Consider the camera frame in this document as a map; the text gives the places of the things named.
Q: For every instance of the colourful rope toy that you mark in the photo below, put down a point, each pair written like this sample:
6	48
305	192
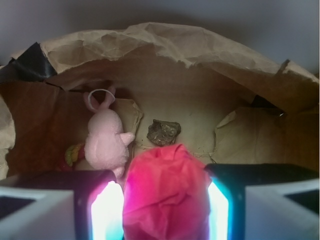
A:
71	157

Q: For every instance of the brown paper bag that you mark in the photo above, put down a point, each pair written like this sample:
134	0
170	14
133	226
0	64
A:
234	105

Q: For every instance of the pink plush bunny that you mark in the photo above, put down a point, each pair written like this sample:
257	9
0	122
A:
107	145

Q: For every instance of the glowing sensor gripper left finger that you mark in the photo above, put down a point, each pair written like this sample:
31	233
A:
61	205

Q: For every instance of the dark brown rock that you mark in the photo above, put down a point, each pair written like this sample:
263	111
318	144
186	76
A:
163	133

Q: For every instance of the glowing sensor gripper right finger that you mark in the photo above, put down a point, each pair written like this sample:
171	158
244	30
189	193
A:
266	201

